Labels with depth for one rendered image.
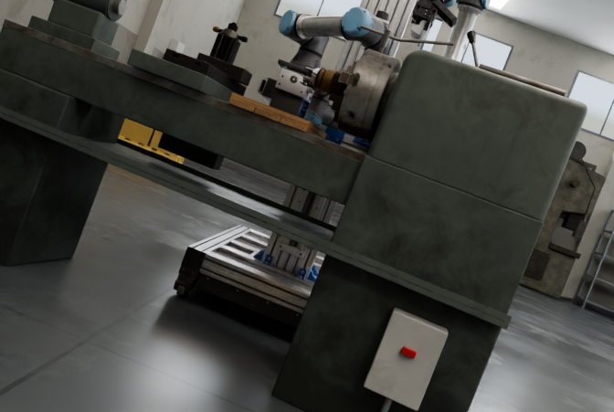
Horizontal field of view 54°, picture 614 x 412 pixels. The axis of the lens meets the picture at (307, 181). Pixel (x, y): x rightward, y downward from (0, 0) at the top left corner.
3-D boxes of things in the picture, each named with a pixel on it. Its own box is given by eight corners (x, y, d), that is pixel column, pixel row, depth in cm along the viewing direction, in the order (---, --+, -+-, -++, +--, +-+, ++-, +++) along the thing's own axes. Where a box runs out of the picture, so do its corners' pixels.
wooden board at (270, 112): (322, 142, 243) (326, 133, 243) (305, 132, 208) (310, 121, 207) (256, 117, 249) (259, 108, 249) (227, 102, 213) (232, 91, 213)
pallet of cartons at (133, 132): (134, 144, 996) (152, 98, 993) (196, 169, 988) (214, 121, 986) (97, 139, 850) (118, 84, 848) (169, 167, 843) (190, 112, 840)
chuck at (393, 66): (376, 139, 239) (405, 62, 233) (364, 144, 209) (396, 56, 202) (368, 136, 240) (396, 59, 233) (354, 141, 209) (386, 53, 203)
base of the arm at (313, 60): (290, 68, 294) (297, 49, 293) (319, 79, 293) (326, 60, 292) (287, 62, 279) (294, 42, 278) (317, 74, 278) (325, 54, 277)
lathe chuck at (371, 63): (368, 136, 240) (396, 59, 233) (354, 141, 209) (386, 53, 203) (347, 129, 241) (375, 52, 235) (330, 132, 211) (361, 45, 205)
